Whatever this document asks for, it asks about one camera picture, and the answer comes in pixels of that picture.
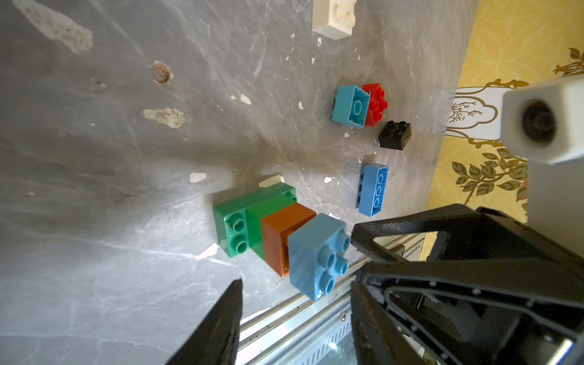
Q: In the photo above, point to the long blue lego brick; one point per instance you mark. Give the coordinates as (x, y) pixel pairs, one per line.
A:
(372, 188)

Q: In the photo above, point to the aluminium rail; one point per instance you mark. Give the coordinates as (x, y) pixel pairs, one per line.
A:
(282, 326)

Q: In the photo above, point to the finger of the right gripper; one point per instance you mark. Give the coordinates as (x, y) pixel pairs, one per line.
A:
(494, 311)
(455, 224)

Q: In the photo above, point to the teal lego brick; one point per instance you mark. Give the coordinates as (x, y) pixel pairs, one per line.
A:
(351, 106)

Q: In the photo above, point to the white lego brick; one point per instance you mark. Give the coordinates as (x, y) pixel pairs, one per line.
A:
(334, 19)

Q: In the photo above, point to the long green lego brick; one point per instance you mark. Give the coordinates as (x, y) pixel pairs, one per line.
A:
(239, 221)

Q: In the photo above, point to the brown lego brick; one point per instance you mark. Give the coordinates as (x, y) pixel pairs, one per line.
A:
(276, 229)

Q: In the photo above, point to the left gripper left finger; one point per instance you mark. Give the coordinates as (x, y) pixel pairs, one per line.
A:
(217, 338)

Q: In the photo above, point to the red lego brick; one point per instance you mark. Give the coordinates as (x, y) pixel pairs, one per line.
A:
(377, 105)

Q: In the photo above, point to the black lego brick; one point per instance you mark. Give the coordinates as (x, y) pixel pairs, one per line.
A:
(395, 135)

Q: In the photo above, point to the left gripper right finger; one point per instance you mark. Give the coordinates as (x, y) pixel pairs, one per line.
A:
(377, 339)

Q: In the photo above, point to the light blue lego brick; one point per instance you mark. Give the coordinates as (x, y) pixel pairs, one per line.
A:
(317, 255)

